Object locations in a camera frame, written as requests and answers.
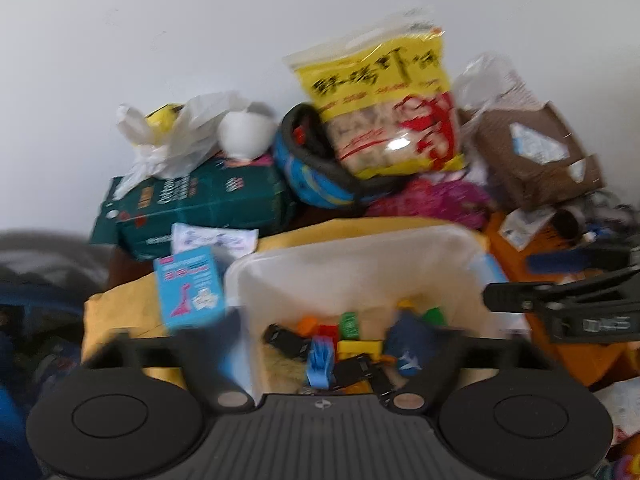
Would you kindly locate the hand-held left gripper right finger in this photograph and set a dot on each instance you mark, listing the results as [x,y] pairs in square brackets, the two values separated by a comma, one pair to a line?
[445,360]

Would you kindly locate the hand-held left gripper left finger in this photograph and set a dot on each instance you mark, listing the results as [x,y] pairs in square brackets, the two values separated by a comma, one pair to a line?
[205,370]

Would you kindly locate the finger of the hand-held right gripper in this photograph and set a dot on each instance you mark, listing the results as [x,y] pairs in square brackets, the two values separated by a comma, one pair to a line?
[520,297]
[555,262]

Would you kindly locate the blue round airplane disc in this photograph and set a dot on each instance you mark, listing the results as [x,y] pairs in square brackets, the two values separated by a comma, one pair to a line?
[407,345]

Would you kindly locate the green hollow building block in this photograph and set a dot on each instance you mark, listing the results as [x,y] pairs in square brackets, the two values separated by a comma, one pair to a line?
[433,316]

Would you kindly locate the white plastic bin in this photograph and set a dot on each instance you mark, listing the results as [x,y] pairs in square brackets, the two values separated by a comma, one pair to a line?
[350,270]

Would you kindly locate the orange cardboard box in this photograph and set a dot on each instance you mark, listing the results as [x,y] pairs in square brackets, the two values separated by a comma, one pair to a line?
[585,360]

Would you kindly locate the white and blue carton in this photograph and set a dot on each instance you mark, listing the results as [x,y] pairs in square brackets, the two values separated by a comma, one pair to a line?
[522,225]

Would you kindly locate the small yellow building block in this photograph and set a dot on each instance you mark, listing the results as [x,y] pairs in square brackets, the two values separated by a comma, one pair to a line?
[406,304]

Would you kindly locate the white paper bag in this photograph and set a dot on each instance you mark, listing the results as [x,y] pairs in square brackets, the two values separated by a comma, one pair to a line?
[625,400]

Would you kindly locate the black toy car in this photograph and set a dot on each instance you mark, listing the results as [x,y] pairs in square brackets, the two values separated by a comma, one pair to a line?
[355,370]
[285,340]

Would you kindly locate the yellow long building block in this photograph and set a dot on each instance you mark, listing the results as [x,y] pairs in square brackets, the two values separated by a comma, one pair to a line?
[360,350]

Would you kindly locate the light blue dinosaur card box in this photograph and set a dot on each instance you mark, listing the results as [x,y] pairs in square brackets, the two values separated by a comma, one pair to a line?
[190,285]

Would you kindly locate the green solid building block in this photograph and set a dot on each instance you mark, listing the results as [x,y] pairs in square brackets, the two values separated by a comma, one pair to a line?
[350,326]

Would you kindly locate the orange building block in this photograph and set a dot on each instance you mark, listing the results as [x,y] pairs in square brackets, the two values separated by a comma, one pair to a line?
[307,326]

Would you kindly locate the brown parcel bag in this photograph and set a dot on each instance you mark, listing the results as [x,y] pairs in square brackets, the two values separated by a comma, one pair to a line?
[505,160]

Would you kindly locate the blue flat toy block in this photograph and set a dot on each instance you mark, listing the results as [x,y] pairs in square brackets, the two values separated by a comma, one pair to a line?
[320,362]

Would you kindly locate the red long building block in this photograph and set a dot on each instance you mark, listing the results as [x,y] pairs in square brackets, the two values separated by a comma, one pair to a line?
[328,333]

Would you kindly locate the magenta plastic bag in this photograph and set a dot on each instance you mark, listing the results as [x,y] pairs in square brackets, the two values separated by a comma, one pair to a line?
[435,200]

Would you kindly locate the white printed sachet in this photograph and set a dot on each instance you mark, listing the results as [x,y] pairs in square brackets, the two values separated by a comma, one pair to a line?
[210,240]

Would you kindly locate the dark green box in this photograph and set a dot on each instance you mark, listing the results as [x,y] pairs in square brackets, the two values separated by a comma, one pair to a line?
[200,205]

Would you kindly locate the clear plastic bag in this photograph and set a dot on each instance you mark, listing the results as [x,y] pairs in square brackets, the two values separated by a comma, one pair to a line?
[485,80]

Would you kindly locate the black and blue helmet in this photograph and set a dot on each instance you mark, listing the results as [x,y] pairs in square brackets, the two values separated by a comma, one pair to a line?
[310,180]

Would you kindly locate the yellow shrimp chip bag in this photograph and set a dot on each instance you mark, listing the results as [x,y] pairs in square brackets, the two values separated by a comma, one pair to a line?
[380,125]

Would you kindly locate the white plastic bag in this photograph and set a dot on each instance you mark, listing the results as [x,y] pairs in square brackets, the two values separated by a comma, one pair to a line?
[190,140]

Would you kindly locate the white bowl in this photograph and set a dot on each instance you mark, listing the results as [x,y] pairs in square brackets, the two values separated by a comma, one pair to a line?
[245,132]

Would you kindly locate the yellow round object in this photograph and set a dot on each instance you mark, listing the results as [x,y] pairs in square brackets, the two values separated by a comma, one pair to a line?
[162,117]

